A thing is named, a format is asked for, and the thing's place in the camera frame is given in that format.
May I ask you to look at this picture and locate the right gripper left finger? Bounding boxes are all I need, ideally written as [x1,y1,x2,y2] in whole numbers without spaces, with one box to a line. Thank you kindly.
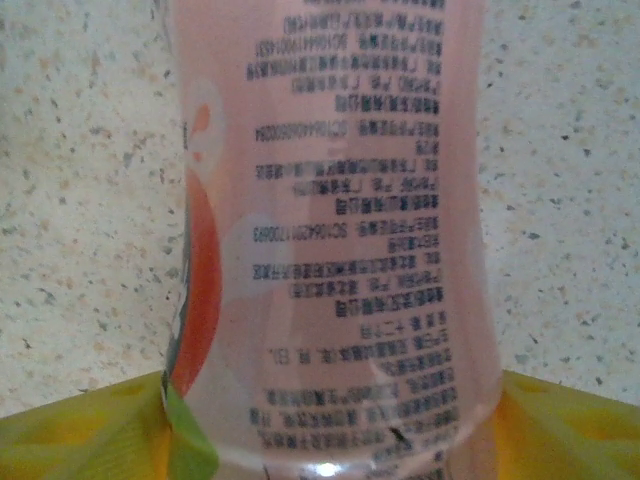
[0,372,174,480]

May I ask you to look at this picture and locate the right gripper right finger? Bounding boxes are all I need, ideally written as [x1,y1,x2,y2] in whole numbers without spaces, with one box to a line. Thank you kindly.
[497,369,640,480]

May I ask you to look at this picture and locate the pink label plastic bottle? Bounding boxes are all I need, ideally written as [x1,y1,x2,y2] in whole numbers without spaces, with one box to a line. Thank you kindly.
[159,0,504,480]

